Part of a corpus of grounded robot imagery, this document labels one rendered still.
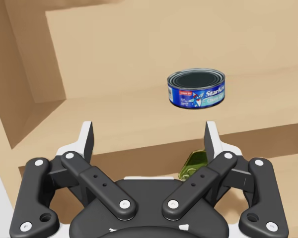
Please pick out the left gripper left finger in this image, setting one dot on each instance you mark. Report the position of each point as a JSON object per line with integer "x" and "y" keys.
{"x": 99, "y": 182}

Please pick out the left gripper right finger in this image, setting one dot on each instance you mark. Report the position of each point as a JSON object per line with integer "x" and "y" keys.
{"x": 201, "y": 181}

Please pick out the blue flat can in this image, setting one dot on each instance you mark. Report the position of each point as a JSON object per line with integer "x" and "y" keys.
{"x": 197, "y": 94}

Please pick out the green and blue rectangular can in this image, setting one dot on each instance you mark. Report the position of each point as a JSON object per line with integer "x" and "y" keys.
{"x": 192, "y": 163}

